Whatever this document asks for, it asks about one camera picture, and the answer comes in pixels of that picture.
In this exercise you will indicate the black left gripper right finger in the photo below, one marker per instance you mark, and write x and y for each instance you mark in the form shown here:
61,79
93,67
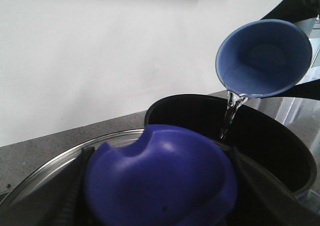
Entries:
263,201

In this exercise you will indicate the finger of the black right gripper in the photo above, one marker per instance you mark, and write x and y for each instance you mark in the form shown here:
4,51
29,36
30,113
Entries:
308,90
294,11

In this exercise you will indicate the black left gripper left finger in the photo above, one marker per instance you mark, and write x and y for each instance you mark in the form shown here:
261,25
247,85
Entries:
56,202

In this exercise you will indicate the light blue ribbed cup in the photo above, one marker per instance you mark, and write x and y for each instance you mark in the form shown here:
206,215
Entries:
263,58

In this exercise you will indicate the dark blue cooking pot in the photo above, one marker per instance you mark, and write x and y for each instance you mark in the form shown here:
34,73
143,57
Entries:
256,135

